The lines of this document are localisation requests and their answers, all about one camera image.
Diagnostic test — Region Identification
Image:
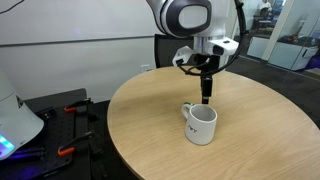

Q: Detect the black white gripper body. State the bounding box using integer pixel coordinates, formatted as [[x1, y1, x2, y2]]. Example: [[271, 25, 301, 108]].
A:
[[172, 37, 239, 71]]

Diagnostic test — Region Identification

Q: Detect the white ceramic mug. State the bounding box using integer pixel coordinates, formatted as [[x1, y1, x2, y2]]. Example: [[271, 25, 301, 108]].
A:
[[181, 103, 218, 145]]

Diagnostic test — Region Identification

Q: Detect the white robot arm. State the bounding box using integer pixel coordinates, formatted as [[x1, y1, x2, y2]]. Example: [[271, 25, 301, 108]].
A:
[[146, 0, 242, 104]]

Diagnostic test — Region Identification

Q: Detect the black mesh chair far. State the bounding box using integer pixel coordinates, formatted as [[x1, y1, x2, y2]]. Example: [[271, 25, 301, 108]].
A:
[[154, 34, 193, 68]]

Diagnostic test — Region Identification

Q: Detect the white cabinet background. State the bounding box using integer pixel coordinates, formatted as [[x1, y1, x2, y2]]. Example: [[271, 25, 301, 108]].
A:
[[247, 36, 319, 71]]

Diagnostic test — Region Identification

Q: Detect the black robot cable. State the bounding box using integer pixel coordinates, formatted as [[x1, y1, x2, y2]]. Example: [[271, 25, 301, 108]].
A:
[[176, 0, 248, 77]]

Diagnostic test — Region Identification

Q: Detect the wall power outlet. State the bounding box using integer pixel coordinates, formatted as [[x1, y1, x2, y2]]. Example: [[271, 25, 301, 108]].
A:
[[140, 64, 150, 72]]

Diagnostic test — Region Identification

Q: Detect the orange handled clamp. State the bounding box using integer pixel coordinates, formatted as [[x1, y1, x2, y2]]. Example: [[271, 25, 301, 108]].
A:
[[57, 131, 95, 157], [64, 98, 92, 113]]

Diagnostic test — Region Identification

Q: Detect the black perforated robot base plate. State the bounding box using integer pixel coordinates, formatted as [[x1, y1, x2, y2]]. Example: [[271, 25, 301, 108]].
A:
[[0, 89, 108, 180]]

